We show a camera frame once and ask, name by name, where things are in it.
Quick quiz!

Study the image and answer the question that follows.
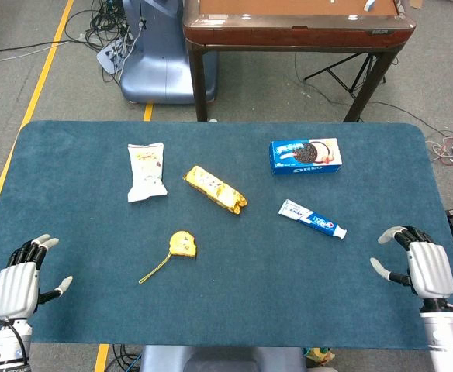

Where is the blue Oreo box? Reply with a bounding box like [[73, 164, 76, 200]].
[[269, 137, 343, 176]]

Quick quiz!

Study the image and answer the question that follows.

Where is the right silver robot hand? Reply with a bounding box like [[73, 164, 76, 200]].
[[369, 226, 453, 311]]

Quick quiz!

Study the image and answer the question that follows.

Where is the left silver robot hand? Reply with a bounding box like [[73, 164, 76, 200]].
[[0, 233, 74, 321]]

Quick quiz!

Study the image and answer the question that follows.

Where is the brown mahjong table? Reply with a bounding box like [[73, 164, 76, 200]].
[[182, 0, 417, 123]]

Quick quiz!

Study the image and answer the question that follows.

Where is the white snack bag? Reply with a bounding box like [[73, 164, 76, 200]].
[[126, 142, 168, 203]]

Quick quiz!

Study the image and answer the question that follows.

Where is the yellow green small item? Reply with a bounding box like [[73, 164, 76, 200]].
[[303, 347, 335, 367]]

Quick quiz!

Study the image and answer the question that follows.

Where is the blue felt table mat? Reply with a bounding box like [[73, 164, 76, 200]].
[[0, 119, 453, 348]]

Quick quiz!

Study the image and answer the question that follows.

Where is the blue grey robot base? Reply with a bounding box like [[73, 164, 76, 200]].
[[119, 0, 218, 105]]

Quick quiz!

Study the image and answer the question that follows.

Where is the grey blue robot torso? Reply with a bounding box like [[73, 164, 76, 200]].
[[139, 346, 307, 372]]

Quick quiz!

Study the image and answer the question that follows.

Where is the yellow tape measure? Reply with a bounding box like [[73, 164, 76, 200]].
[[138, 230, 198, 284]]

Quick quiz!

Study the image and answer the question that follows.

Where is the black floor cable bundle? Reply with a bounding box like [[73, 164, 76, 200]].
[[63, 0, 142, 86]]

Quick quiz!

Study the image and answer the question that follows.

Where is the blue white toothpaste tube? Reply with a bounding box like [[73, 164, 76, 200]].
[[278, 198, 348, 240]]

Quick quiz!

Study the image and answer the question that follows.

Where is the gold biscuit pack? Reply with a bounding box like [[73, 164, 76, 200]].
[[182, 165, 248, 216]]

